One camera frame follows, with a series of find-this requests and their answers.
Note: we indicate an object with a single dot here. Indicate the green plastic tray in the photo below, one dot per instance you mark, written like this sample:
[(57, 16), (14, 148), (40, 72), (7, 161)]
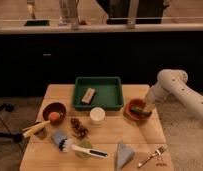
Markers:
[(108, 93)]

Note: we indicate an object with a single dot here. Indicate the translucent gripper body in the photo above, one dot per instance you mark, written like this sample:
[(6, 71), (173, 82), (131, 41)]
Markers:
[(149, 102)]

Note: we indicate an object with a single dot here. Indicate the dark brown bowl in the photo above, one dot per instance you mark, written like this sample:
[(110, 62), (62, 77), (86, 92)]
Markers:
[(55, 107)]

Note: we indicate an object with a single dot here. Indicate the tan sponge block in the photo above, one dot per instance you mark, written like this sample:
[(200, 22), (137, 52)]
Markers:
[(88, 95)]

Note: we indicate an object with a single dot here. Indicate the grey folded cloth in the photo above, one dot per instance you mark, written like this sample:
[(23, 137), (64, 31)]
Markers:
[(123, 155)]

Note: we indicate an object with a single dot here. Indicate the yellow corn cob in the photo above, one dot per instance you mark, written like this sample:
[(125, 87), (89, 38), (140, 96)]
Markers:
[(35, 128)]

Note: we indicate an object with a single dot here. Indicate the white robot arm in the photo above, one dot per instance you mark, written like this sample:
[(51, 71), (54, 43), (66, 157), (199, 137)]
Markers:
[(171, 81)]

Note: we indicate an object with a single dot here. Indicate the black tripod stand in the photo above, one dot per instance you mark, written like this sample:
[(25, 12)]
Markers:
[(16, 138)]

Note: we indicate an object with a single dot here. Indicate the green pepper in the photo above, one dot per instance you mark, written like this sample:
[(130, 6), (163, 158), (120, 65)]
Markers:
[(140, 112)]

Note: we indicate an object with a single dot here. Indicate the white cup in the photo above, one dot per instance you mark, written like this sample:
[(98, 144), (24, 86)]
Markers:
[(97, 115)]

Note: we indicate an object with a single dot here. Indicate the orange tomato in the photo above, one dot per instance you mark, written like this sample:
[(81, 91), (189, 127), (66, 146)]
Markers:
[(54, 116)]

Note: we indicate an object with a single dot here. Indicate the green round coaster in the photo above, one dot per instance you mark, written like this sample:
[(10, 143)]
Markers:
[(84, 144)]

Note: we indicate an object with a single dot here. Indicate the gold metal fork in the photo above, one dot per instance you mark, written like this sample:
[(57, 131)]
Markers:
[(159, 151)]

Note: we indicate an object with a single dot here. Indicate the orange terracotta bowl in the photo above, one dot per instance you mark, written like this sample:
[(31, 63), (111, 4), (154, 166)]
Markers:
[(136, 103)]

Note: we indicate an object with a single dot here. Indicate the wooden table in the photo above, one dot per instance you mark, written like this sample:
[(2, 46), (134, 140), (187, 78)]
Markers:
[(144, 137)]

